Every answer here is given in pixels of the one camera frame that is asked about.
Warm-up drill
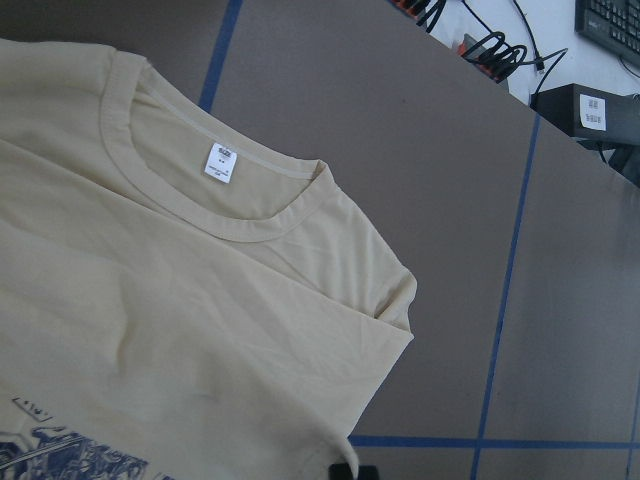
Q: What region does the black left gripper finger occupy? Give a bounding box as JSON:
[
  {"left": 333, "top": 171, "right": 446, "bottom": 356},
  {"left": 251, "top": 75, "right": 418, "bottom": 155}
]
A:
[{"left": 328, "top": 463, "right": 379, "bottom": 480}]

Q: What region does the beige long-sleeve graphic shirt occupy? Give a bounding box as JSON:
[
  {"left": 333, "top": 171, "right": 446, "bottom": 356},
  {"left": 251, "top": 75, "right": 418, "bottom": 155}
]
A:
[{"left": 1, "top": 40, "right": 416, "bottom": 479}]

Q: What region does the black keyboard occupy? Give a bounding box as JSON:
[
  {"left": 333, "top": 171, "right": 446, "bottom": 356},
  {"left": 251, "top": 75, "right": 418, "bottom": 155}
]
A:
[{"left": 575, "top": 0, "right": 639, "bottom": 59}]

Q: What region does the coiled black cable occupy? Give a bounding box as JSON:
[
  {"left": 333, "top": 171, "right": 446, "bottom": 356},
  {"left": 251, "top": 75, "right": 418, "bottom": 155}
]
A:
[{"left": 462, "top": 30, "right": 569, "bottom": 81}]

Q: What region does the black box with label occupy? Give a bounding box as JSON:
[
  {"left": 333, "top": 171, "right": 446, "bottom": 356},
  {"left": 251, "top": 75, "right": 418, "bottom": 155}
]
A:
[{"left": 531, "top": 83, "right": 639, "bottom": 146}]

